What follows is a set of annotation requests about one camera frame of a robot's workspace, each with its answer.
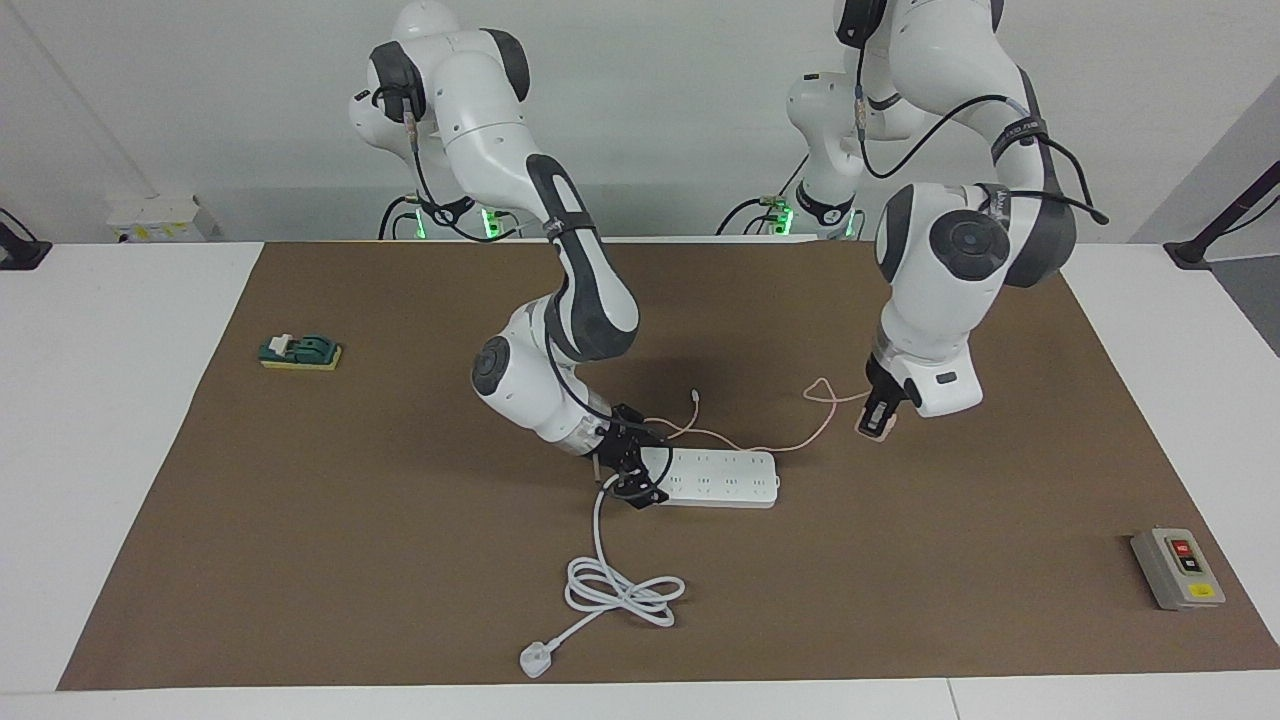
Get white power strip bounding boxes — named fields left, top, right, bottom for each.
left=650, top=448, right=780, bottom=509

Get pink charging cable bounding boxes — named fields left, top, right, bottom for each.
left=645, top=378, right=871, bottom=453

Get brown table mat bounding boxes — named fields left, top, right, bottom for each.
left=57, top=238, right=1280, bottom=691

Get grey push button box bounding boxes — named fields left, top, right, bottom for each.
left=1130, top=528, right=1227, bottom=612

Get white box yellow labels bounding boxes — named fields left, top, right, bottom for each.
left=107, top=193, right=226, bottom=243

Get white power cord with plug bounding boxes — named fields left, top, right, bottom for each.
left=520, top=478, right=686, bottom=679

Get black base cable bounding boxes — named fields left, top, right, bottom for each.
left=378, top=193, right=421, bottom=241
left=715, top=150, right=811, bottom=237

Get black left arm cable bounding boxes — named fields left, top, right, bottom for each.
left=855, top=85, right=1109, bottom=223

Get green knife switch yellow base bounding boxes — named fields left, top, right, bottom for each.
left=259, top=333, right=343, bottom=372

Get black clamp mount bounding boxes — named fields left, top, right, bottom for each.
left=1163, top=160, right=1280, bottom=271
left=0, top=208, right=53, bottom=271

